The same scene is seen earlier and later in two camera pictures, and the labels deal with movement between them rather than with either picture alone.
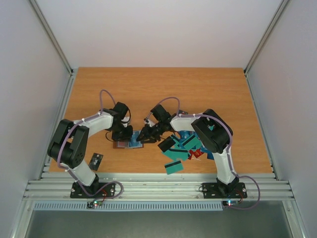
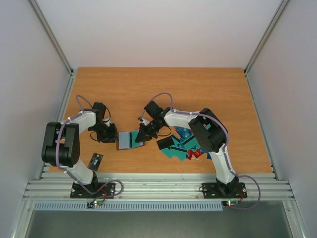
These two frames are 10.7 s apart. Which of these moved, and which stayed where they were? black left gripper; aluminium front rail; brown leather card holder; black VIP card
Moved: black left gripper
Stayed: black VIP card; aluminium front rail; brown leather card holder
